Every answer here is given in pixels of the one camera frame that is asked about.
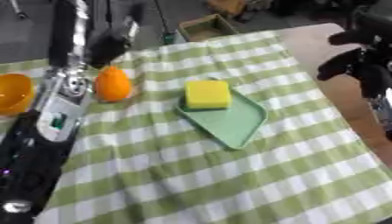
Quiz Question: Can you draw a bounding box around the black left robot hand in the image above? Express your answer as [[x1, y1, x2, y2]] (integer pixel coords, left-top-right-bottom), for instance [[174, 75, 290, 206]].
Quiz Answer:
[[47, 0, 147, 70]]

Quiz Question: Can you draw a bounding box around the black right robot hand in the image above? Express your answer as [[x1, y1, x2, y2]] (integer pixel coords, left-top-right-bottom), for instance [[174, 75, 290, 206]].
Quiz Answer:
[[315, 8, 392, 100]]

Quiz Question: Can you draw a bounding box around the small green plug box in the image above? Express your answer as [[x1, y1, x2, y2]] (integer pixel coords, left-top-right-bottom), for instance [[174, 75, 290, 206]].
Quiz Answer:
[[160, 31, 178, 46]]

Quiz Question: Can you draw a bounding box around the open tan cardboard box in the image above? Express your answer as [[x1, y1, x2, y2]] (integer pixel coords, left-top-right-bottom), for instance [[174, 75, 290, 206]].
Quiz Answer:
[[176, 13, 241, 42]]

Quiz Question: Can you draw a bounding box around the orange toy fruit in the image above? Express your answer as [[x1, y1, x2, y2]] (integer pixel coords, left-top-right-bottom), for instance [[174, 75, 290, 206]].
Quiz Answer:
[[92, 66, 135, 103]]

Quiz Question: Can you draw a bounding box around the orange plastic bowl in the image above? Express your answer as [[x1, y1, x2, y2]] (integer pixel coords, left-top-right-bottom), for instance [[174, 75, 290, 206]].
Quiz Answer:
[[0, 73, 36, 116]]

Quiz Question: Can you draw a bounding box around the yellow sponge block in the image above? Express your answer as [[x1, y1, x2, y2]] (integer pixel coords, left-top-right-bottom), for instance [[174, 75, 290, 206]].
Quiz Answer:
[[182, 80, 235, 111]]

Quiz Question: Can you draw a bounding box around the tan object on floor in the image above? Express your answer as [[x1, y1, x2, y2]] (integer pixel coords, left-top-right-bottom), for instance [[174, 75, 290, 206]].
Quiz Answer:
[[205, 0, 249, 16]]

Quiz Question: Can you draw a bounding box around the pale green plastic tray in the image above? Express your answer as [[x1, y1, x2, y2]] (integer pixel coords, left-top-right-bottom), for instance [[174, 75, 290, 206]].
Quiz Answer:
[[174, 84, 270, 151]]

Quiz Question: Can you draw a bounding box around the black cable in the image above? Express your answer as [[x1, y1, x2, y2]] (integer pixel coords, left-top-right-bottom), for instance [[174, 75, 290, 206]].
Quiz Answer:
[[151, 0, 173, 35]]

